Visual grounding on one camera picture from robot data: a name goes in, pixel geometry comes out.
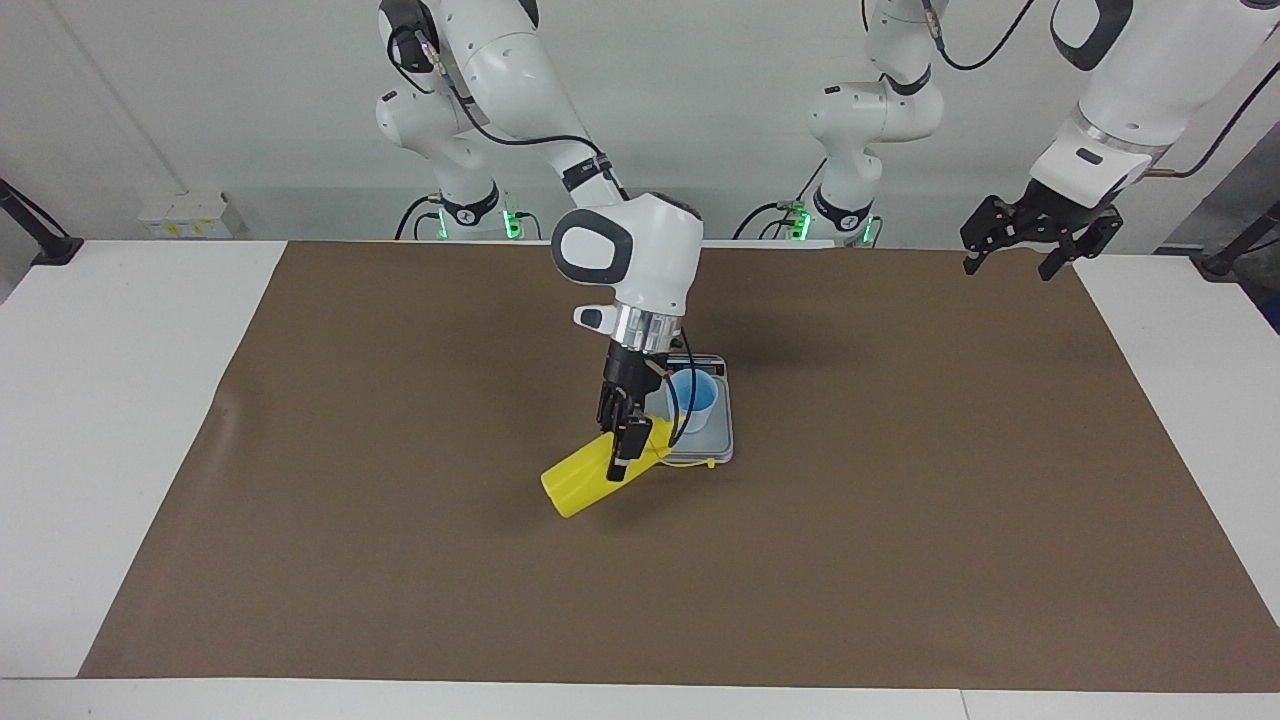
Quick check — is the yellow squeeze bottle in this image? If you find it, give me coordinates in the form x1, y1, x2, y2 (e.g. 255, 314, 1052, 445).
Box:
540, 412, 716, 520

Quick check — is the light blue plastic cup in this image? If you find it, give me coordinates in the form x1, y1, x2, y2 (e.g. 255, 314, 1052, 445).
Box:
666, 370, 720, 435

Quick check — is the silver digital kitchen scale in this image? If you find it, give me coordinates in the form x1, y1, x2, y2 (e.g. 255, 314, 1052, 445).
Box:
640, 353, 735, 466

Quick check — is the brown paper mat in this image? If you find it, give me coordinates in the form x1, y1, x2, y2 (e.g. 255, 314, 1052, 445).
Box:
78, 240, 1280, 694

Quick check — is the black clamp stand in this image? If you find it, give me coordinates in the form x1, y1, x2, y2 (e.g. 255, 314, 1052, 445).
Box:
0, 178, 84, 267
1190, 200, 1280, 279

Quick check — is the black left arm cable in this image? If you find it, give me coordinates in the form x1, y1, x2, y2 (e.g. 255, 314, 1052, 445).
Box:
920, 0, 1280, 179

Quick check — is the black base power cable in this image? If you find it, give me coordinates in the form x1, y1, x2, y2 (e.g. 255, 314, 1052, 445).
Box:
395, 195, 444, 241
733, 160, 831, 241

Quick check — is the white wall socket box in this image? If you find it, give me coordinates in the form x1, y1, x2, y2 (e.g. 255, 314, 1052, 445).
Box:
138, 193, 233, 239

